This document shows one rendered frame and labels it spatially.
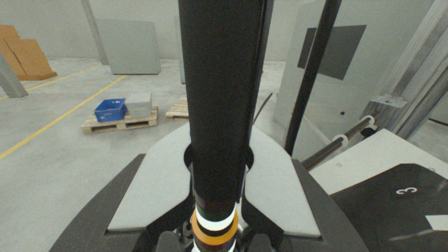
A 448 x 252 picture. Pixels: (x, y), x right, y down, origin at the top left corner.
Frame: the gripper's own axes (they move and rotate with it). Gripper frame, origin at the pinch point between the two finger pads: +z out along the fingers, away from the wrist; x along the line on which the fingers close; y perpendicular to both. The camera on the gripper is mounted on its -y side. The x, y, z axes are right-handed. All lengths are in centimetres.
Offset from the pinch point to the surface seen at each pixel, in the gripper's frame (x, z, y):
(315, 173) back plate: 29.7, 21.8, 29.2
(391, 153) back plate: 40.8, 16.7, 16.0
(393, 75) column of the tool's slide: 55, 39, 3
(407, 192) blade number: 20.8, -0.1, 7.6
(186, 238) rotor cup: -6.0, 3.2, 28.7
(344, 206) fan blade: 16.5, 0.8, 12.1
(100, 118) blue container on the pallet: -215, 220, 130
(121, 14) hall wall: -633, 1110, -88
